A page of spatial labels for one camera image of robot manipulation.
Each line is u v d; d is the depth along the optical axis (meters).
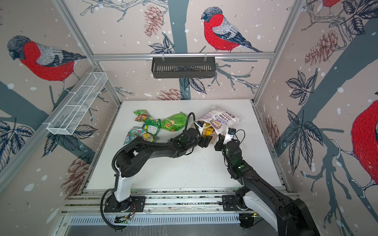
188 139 0.71
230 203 0.73
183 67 1.06
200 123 0.79
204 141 0.81
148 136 0.95
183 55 0.97
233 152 0.60
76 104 0.77
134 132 0.95
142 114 1.05
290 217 0.39
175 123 1.00
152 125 1.00
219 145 0.73
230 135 0.70
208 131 0.92
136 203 0.73
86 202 0.77
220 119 0.90
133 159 0.51
